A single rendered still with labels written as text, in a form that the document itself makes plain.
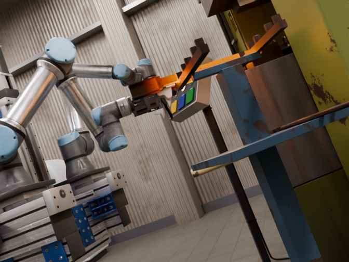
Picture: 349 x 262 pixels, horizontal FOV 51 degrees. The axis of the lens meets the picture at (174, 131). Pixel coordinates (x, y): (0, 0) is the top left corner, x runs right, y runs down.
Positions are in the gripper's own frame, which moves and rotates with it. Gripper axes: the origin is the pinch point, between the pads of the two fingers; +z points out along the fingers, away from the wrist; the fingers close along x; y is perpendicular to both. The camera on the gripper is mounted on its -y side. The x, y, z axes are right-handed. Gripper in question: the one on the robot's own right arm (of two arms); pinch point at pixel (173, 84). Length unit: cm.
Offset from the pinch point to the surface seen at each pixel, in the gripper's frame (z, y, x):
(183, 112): 6, 5, -53
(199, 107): 14.1, 7.0, -44.2
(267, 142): 5, 35, 72
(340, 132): 42, 41, 31
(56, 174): -129, -8, -282
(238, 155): -2, 35, 73
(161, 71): 32, -91, -315
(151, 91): -12.3, 9.3, 43.1
